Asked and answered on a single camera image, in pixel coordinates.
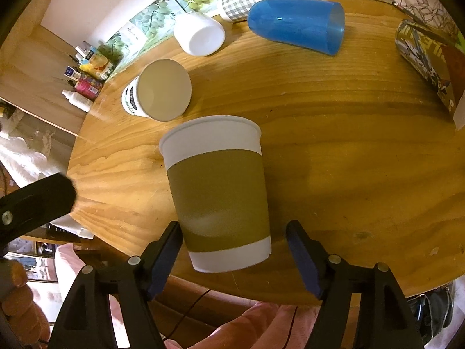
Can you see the pink cloth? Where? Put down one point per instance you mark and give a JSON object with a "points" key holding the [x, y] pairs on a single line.
{"points": [[232, 329]]}

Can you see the black bag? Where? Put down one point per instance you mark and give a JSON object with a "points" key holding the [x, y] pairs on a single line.
{"points": [[436, 312]]}

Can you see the white lace cloth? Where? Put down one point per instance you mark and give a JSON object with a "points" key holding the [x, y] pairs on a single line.
{"points": [[25, 152]]}

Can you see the brown sleeve paper cup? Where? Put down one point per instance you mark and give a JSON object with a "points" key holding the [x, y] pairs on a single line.
{"points": [[218, 192]]}

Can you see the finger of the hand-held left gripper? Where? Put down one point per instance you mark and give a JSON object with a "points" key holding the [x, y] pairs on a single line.
{"points": [[40, 200]]}

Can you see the blue plastic cup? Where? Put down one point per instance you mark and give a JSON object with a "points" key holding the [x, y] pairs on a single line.
{"points": [[294, 20]]}

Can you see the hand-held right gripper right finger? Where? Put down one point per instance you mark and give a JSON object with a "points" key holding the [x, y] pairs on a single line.
{"points": [[302, 258]]}

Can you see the pink packet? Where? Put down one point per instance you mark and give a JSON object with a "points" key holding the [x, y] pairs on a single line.
{"points": [[88, 87]]}

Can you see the white squeeze bottle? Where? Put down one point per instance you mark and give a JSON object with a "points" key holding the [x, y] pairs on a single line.
{"points": [[78, 101]]}

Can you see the wooden shelf board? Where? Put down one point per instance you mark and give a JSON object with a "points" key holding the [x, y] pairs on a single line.
{"points": [[40, 61]]}

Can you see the white flat box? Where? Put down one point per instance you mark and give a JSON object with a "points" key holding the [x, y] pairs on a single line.
{"points": [[69, 227]]}

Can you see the yellow packet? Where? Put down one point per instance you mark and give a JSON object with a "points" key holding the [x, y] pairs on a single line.
{"points": [[96, 66]]}

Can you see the grey checked paper cup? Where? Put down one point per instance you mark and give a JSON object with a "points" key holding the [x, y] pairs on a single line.
{"points": [[238, 2]]}

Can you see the plain white plastic cup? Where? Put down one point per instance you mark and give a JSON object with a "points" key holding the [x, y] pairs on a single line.
{"points": [[199, 34]]}

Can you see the person's left hand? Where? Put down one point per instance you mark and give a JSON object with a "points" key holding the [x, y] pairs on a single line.
{"points": [[18, 307]]}

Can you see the white cup with dark print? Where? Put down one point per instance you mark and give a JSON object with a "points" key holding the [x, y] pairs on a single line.
{"points": [[163, 91]]}

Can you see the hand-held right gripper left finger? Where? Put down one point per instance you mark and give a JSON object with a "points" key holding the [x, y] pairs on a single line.
{"points": [[162, 261]]}

